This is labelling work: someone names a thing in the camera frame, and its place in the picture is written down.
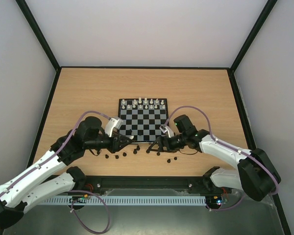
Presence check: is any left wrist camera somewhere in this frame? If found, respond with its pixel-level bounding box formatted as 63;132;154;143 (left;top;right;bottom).
104;117;123;137

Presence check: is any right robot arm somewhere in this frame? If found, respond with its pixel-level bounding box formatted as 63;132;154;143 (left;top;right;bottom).
147;115;281;201

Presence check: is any grey slotted cable duct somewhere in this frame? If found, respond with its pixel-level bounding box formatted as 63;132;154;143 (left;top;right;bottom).
40;195;206;206

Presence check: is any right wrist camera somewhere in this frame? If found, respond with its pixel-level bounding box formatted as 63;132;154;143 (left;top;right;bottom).
160;125;174;138

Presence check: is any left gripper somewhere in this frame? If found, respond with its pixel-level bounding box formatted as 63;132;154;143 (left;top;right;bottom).
85;131;133;154

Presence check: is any black white chessboard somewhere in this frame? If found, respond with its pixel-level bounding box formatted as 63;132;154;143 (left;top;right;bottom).
118;98;169;143

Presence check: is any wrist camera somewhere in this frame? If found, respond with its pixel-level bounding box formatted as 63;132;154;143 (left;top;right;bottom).
104;117;123;137
160;125;174;138

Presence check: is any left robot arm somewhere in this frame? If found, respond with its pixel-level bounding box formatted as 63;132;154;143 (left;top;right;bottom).
0;116;134;229

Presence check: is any black aluminium frame rail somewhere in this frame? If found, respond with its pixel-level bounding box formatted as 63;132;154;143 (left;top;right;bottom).
49;175;275;194

